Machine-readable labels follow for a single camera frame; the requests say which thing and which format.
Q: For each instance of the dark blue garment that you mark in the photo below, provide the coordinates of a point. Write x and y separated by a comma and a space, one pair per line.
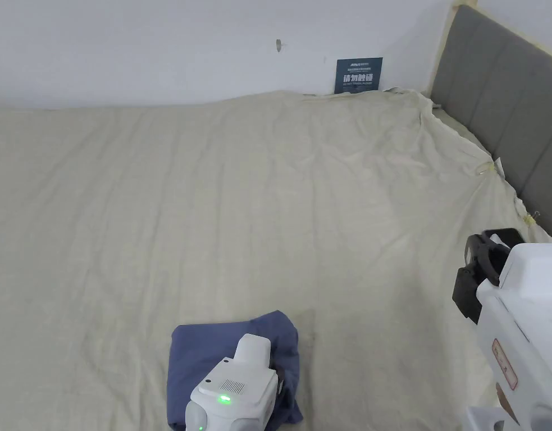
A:
199, 350

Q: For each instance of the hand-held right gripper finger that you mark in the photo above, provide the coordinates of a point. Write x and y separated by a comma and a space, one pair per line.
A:
489, 258
467, 292

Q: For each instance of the grey padded headboard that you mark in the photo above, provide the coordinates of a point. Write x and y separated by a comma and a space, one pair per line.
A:
505, 85

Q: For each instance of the bed with beige sheet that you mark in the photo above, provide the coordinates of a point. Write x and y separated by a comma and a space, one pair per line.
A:
177, 197

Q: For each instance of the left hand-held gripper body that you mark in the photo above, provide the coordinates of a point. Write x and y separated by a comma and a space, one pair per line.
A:
233, 395

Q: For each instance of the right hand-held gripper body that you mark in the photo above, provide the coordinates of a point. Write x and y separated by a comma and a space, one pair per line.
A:
532, 323

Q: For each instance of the dark blue sign card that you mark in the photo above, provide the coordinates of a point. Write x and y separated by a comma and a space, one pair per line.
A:
358, 75

